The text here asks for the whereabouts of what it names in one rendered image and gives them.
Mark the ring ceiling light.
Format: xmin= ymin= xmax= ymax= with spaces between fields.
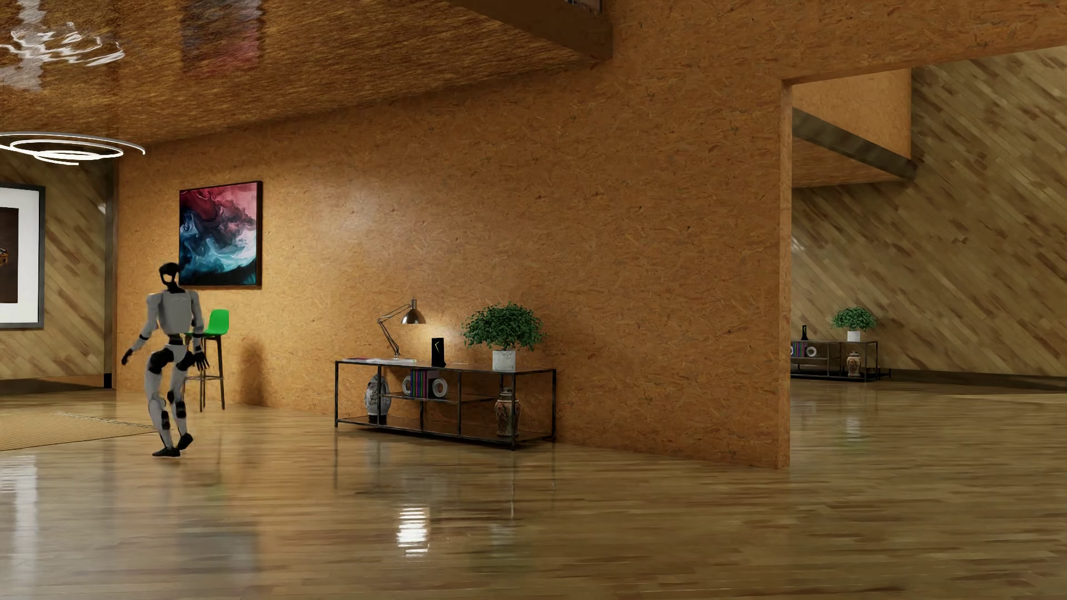
xmin=0 ymin=132 xmax=147 ymax=166

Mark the white matted framed picture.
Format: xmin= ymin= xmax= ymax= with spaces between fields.
xmin=0 ymin=182 xmax=46 ymax=331

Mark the small potted green plant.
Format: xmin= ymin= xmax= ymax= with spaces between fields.
xmin=830 ymin=307 xmax=879 ymax=343

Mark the brown patterned vase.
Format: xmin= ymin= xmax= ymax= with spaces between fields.
xmin=494 ymin=388 xmax=522 ymax=438

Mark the pink blue abstract painting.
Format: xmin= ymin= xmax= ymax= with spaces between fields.
xmin=178 ymin=181 xmax=263 ymax=289

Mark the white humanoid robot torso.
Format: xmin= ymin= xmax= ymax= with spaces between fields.
xmin=155 ymin=289 xmax=201 ymax=344

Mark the robot left leg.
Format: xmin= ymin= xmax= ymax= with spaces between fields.
xmin=144 ymin=343 xmax=181 ymax=458

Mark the small black console table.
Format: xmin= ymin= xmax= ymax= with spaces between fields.
xmin=790 ymin=339 xmax=881 ymax=383

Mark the potted plant white pot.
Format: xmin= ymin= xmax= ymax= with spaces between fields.
xmin=462 ymin=303 xmax=546 ymax=373

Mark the black metal console table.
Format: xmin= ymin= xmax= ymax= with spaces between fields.
xmin=334 ymin=359 xmax=558 ymax=451

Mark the beige floor rug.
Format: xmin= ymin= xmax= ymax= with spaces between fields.
xmin=0 ymin=410 xmax=158 ymax=453

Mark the metal desk lamp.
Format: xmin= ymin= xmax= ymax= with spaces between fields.
xmin=376 ymin=299 xmax=427 ymax=362

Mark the grey blue vase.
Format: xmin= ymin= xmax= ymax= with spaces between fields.
xmin=365 ymin=374 xmax=393 ymax=424

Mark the green seat bar stool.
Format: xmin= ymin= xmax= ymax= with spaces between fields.
xmin=185 ymin=309 xmax=231 ymax=413

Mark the robot leg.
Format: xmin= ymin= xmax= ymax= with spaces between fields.
xmin=167 ymin=346 xmax=196 ymax=452
xmin=144 ymin=343 xmax=181 ymax=458

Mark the robot right leg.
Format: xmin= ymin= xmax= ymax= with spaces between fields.
xmin=167 ymin=346 xmax=196 ymax=452

